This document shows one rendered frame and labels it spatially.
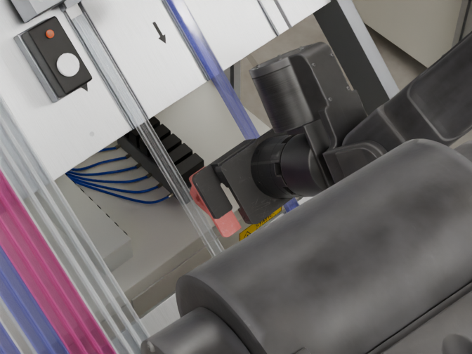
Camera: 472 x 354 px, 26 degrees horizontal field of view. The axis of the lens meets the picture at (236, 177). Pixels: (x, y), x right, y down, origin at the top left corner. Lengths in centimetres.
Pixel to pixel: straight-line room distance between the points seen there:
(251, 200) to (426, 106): 23
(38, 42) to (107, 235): 44
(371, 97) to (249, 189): 42
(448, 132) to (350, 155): 8
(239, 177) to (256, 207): 3
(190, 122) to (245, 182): 68
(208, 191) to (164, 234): 55
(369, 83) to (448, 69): 55
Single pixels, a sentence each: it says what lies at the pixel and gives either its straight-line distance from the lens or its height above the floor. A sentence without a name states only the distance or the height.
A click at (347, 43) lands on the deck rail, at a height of 92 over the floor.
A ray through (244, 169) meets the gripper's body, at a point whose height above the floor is 110.
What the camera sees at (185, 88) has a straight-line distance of 117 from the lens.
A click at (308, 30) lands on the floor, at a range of 265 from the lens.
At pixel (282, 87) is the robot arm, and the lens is 84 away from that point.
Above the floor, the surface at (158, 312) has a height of 85.
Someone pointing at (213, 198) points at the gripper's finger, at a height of 108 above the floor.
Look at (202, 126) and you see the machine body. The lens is 160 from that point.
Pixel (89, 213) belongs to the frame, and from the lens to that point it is 146.
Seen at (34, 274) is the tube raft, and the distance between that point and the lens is 109.
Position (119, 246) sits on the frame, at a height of 66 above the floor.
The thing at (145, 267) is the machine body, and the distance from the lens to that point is 145.
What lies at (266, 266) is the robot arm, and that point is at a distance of 24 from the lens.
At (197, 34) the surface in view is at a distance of 117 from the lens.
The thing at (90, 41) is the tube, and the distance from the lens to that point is 112.
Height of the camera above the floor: 183
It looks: 52 degrees down
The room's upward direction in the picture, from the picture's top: straight up
